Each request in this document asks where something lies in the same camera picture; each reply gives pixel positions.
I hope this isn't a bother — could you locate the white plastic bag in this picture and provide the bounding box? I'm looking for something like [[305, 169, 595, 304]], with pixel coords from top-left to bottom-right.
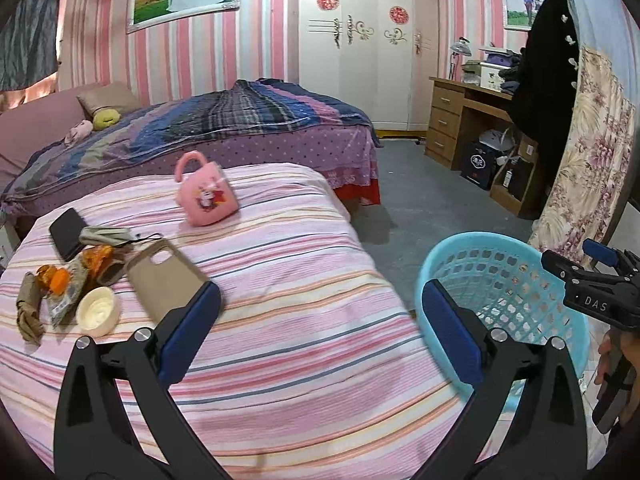
[[479, 129, 517, 155]]

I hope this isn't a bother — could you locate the pink striped blanket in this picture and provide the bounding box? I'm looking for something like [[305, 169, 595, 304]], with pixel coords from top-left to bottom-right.
[[0, 162, 501, 480]]

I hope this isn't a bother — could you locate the blue plastic basket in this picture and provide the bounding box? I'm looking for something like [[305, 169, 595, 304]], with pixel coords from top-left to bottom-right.
[[414, 231, 592, 411]]

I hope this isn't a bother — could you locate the green plush toy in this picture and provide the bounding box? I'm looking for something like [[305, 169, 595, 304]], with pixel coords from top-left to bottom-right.
[[92, 107, 122, 130]]

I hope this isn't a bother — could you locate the olive cloth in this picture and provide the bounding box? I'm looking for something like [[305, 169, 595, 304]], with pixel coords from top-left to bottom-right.
[[15, 272, 47, 346]]

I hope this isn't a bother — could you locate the black coat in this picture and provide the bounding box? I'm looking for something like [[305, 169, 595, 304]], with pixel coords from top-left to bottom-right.
[[509, 0, 584, 193]]

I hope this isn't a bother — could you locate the purple dotted bed sheet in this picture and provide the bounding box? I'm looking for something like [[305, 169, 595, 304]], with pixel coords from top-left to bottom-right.
[[2, 125, 383, 218]]

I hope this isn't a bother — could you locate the dark blue box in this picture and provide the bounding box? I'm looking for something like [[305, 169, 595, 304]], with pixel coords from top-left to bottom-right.
[[460, 140, 502, 191]]

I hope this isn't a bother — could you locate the pink toy handbag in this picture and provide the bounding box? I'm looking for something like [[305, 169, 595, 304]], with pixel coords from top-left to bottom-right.
[[174, 152, 240, 227]]

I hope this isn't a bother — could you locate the tan phone case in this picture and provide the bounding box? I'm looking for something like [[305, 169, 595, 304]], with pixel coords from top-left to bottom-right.
[[123, 239, 213, 327]]

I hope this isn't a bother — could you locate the pink plush toy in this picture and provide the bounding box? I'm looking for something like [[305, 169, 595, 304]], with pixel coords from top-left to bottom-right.
[[65, 120, 95, 147]]

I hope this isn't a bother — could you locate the grey face mask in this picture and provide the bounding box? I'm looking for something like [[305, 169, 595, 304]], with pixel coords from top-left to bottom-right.
[[79, 226, 163, 252]]

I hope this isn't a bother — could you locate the floral curtain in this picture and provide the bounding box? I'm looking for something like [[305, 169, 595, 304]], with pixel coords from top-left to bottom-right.
[[529, 45, 635, 267]]

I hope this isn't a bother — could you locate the grey curtain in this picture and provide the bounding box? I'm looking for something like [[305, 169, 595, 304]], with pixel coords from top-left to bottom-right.
[[0, 0, 63, 92]]

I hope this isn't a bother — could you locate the pink curtain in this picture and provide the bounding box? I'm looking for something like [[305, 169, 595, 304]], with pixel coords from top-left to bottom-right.
[[0, 71, 62, 111]]

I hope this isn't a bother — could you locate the person's right hand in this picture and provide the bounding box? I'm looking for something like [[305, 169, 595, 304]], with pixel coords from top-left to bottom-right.
[[596, 331, 626, 387]]

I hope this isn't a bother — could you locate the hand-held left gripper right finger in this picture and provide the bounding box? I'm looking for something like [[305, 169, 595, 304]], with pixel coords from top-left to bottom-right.
[[400, 279, 591, 480]]

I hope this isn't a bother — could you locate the white round container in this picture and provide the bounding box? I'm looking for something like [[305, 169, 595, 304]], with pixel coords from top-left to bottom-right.
[[76, 286, 122, 338]]

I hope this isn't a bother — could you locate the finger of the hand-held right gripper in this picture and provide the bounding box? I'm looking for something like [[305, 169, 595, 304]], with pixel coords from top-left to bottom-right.
[[541, 249, 632, 287], [581, 238, 640, 273]]

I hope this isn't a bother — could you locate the beige pillow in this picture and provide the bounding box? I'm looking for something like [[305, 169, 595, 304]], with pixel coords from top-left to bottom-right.
[[76, 81, 142, 118]]

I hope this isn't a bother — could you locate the plaid bed quilt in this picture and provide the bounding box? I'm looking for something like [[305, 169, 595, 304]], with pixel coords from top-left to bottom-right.
[[2, 78, 386, 211]]

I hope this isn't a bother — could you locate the small framed couple photo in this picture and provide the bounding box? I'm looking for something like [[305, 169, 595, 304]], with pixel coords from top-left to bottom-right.
[[502, 0, 548, 31]]

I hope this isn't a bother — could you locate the white box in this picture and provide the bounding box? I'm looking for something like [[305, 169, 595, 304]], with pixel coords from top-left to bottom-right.
[[479, 62, 507, 92]]

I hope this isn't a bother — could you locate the black phone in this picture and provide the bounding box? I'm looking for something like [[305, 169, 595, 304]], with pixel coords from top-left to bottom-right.
[[48, 207, 90, 262]]

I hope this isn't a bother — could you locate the orange wrapper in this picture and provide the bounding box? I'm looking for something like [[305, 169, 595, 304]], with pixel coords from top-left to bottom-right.
[[36, 264, 72, 295]]

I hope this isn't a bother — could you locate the wooden desk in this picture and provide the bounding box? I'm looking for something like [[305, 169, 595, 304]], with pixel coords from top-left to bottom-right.
[[425, 76, 551, 219]]

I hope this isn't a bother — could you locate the white wardrobe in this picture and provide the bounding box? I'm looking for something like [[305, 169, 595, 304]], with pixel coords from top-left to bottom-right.
[[299, 0, 441, 133]]

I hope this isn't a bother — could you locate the pink covered headboard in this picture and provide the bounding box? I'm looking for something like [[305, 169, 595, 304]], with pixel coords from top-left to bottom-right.
[[0, 81, 143, 181]]

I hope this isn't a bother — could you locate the red bed skirt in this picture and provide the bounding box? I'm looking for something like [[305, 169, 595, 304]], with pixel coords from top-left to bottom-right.
[[332, 179, 382, 207]]

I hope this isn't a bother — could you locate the grey-green snack packet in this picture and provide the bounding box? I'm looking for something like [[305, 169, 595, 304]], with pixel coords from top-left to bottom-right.
[[47, 255, 126, 332]]

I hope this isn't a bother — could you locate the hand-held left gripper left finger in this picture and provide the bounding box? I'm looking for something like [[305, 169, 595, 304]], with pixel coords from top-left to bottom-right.
[[52, 280, 236, 480]]

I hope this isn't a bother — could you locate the desk lamp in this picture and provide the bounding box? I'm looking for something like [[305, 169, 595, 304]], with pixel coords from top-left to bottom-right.
[[449, 37, 474, 81]]

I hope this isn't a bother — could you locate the orange snack packet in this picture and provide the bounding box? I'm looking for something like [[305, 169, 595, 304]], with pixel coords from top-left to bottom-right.
[[80, 245, 126, 282]]

